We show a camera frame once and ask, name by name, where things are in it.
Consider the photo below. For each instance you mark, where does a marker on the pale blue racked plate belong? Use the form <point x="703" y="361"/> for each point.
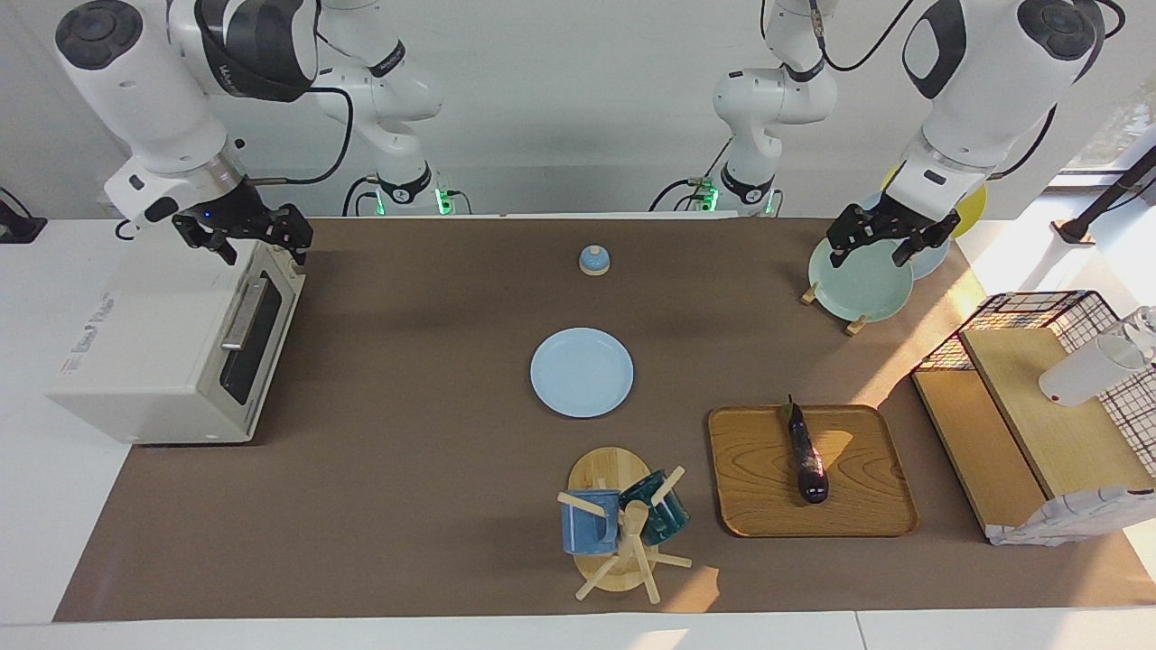
<point x="935" y="260"/>

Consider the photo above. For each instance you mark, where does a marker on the yellow racked plate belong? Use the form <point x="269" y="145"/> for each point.
<point x="971" y="212"/>

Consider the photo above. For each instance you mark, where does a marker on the dark green mug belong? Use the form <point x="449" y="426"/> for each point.
<point x="668" y="519"/>

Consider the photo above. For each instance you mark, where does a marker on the wooden mug tree stand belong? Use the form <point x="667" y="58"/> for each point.
<point x="610" y="469"/>

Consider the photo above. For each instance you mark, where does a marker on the dark purple eggplant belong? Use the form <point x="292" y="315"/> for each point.
<point x="808" y="456"/>

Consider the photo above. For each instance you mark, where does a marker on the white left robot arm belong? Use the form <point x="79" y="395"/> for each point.
<point x="984" y="90"/>

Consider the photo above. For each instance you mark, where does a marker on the wooden serving tray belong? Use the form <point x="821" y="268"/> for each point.
<point x="759" y="478"/>

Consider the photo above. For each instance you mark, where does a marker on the wooden two-step shelf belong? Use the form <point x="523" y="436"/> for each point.
<point x="1057" y="442"/>

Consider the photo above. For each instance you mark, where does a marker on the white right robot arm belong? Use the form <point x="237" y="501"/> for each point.
<point x="135" y="90"/>

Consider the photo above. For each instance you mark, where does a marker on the blue mug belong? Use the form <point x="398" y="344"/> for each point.
<point x="587" y="533"/>

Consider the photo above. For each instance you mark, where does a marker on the pale green racked plate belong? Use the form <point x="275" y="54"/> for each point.
<point x="858" y="289"/>

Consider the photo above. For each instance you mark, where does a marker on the light blue plate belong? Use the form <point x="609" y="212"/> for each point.
<point x="582" y="372"/>

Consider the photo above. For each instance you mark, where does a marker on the cream toaster oven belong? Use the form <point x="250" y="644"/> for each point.
<point x="135" y="343"/>

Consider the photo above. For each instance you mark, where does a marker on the black stand leg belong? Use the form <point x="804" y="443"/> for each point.
<point x="1106" y="194"/>

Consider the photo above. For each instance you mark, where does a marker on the wooden plate rack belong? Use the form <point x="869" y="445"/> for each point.
<point x="855" y="327"/>

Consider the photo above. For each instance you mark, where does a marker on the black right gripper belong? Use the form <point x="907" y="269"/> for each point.
<point x="239" y="212"/>

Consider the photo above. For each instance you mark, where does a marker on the brown table mat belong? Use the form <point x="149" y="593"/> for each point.
<point x="406" y="406"/>

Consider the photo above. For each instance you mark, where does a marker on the white cup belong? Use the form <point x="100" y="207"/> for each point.
<point x="1084" y="375"/>

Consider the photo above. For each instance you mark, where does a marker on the white patterned cloth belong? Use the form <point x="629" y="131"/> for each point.
<point x="1066" y="519"/>

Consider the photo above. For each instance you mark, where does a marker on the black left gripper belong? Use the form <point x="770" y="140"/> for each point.
<point x="903" y="217"/>

